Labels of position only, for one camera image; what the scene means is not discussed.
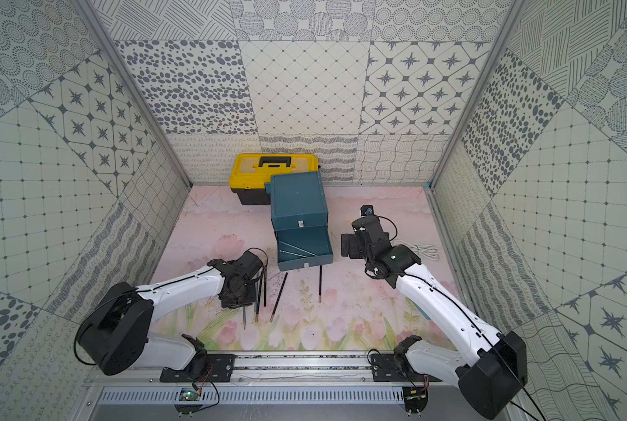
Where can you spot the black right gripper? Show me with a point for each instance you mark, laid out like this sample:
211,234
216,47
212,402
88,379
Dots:
354,253

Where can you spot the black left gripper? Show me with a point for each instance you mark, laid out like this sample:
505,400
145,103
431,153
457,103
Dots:
237,297

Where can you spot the teal drawer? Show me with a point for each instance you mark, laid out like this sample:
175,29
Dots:
304,248

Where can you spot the teal drawer cabinet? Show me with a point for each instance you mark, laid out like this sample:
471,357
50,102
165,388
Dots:
298,201

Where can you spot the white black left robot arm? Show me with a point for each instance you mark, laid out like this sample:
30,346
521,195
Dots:
116,335

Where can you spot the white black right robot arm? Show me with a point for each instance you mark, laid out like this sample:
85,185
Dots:
490,368

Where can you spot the black pencil slanted middle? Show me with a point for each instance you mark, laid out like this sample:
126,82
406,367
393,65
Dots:
279,296

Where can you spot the teal power strip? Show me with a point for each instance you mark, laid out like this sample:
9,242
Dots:
422,312

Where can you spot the yellow black toolbox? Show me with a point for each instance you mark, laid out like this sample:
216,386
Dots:
252,172

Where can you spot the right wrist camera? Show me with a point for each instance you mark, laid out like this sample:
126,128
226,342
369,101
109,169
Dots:
367,210

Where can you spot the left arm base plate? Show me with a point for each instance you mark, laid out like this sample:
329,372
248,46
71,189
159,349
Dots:
210,367

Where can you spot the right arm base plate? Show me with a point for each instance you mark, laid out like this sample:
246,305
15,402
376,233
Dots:
385,369

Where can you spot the white slotted cable duct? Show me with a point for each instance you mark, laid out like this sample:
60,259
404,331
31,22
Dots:
344,395

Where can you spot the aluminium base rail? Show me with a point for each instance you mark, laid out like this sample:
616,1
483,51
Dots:
333,368

